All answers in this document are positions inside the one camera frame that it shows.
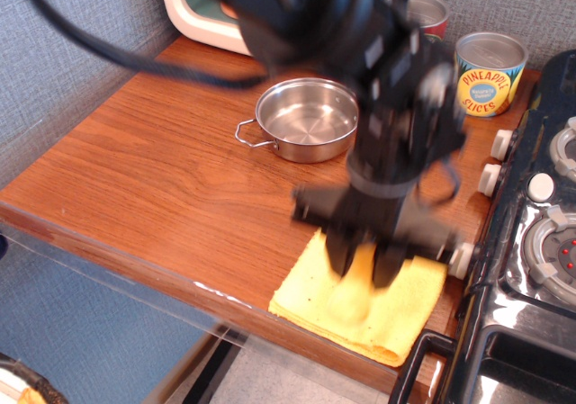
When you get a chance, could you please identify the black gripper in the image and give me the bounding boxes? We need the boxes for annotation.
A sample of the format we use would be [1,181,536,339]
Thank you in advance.
[292,185,462,288]

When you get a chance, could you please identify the yellow dish brush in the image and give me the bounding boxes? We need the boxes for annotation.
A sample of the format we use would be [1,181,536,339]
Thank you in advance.
[328,244,375,325]

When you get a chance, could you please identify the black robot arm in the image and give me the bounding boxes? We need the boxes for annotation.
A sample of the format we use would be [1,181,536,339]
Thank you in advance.
[220,0,465,288]

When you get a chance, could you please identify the small metal pot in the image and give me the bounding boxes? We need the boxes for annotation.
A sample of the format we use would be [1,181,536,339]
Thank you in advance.
[235,77,359,164]

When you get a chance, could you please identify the yellow folded cloth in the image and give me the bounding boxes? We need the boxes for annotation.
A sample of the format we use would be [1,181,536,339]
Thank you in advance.
[268,231,447,367]

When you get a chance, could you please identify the white stove knob front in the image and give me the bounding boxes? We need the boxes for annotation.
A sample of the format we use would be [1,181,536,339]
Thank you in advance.
[448,242,475,280]

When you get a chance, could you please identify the white stove knob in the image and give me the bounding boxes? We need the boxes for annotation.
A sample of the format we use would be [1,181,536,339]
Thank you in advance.
[448,242,475,280]
[477,164,501,197]
[490,130,514,161]

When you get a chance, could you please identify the white stove knob middle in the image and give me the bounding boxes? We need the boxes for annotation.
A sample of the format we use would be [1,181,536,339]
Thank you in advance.
[477,164,501,197]

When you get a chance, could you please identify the white stove knob back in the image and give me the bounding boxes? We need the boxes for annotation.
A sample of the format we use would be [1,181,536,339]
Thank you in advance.
[490,130,514,161]

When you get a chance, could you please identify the black toy stove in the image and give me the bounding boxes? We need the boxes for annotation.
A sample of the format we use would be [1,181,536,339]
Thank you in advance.
[390,50,575,403]

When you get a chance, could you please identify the pineapple slices can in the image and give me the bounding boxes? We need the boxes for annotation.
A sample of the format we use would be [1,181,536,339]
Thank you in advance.
[455,31,528,117]

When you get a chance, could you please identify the tomato sauce can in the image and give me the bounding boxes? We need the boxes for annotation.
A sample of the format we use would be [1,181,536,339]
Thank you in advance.
[407,0,449,41]

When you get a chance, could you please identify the toy microwave oven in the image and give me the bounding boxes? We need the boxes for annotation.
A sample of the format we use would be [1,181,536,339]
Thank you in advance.
[164,0,251,56]

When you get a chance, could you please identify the orange object bottom corner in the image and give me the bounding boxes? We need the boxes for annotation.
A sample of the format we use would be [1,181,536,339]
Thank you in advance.
[1,360,68,404]

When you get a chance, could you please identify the black braided cable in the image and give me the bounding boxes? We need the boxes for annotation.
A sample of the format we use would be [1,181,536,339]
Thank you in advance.
[15,0,266,90]

